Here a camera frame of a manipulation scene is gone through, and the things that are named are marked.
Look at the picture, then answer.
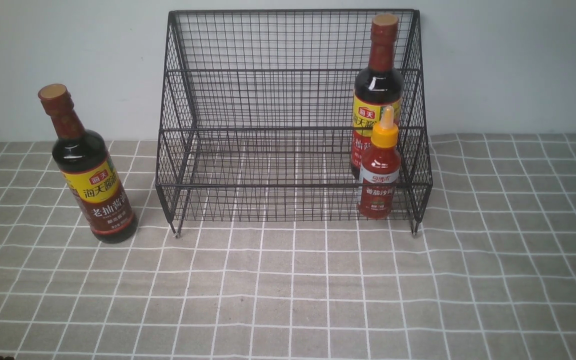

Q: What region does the dark soy sauce bottle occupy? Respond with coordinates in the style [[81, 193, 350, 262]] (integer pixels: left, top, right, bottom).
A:
[[38, 83, 138, 244]]

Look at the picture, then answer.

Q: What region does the red ketchup squeeze bottle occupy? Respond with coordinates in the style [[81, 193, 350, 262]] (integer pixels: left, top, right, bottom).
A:
[[357, 105, 402, 220]]

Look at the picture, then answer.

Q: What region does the soy sauce bottle in rack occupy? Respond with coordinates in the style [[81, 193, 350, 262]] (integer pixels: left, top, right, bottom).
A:
[[350, 13, 403, 179]]

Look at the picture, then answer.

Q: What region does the grey checked tablecloth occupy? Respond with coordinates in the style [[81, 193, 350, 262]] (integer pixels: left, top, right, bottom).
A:
[[0, 134, 576, 360]]

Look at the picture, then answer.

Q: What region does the black wire rack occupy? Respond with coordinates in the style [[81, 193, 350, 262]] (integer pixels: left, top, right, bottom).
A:
[[155, 8, 434, 238]]

